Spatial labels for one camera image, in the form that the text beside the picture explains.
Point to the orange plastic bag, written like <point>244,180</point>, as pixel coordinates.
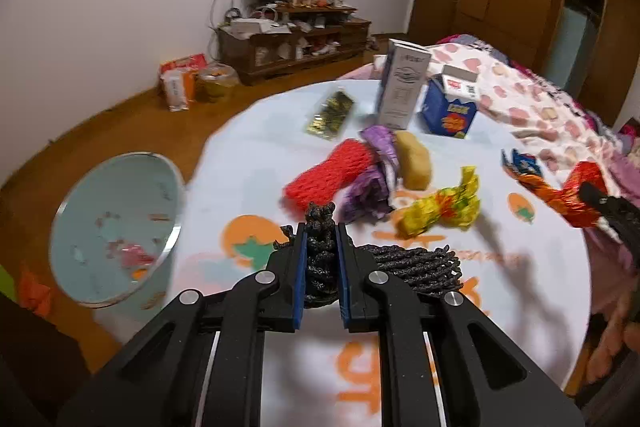
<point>33,295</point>

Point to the black foam fruit net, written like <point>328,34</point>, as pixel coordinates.
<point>432,273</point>

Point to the pink heart pattern quilt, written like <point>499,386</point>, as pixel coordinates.
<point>545,120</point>

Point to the tall white grey carton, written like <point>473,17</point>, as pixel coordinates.
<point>402,80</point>

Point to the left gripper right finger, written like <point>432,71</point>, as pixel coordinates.
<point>359,309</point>

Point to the red white box on floor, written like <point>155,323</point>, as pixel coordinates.
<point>178,81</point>

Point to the red orange snack wrapper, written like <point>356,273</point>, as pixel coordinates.
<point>565,200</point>

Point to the fruit pattern white tablecloth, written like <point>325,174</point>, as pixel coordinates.
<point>437,358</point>

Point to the yellow plastic wrapper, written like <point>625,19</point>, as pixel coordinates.
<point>457,207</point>

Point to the red foam fruit net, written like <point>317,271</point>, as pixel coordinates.
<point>319,184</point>

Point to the clear plastic jar on floor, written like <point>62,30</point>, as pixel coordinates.
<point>216,82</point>

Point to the dark wooden tv stand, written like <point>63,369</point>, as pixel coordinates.
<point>258,48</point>

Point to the yellow sponge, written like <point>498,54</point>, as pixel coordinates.
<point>415,164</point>

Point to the blue crumpled wrapper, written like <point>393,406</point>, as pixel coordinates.
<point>519,164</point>

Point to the blue white milk carton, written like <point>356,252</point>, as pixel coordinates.
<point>450,102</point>

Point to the gold black foil packet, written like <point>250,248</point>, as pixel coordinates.
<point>330,118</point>

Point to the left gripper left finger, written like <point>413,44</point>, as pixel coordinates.
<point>283,309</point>

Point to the purple wrapper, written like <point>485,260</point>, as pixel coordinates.
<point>369,197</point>

